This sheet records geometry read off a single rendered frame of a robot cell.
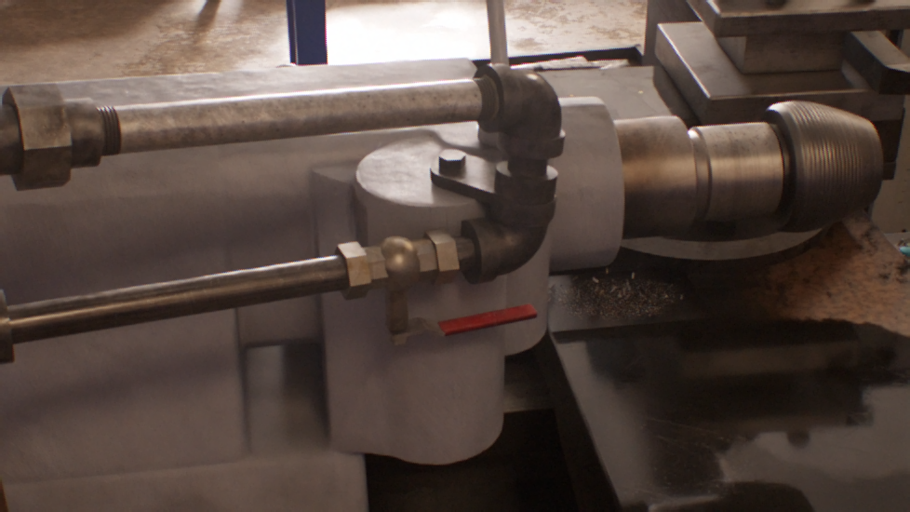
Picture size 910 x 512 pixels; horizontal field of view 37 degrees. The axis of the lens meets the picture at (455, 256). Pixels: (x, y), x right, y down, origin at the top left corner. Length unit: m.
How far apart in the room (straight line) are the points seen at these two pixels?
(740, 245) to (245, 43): 3.13
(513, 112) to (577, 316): 0.40
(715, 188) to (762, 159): 0.04
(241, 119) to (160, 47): 3.54
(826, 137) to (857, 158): 0.03
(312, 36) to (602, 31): 1.68
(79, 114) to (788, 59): 0.70
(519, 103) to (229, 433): 0.28
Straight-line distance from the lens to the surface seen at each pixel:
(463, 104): 0.69
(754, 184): 0.91
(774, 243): 1.16
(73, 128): 0.61
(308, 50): 2.71
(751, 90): 1.13
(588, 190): 0.85
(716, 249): 1.14
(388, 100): 0.67
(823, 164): 0.92
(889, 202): 2.40
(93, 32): 4.34
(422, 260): 0.71
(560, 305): 1.08
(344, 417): 0.83
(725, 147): 0.91
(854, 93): 1.16
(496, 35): 0.81
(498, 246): 0.72
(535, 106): 0.70
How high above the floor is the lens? 1.51
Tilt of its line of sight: 30 degrees down
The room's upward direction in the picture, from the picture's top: straight up
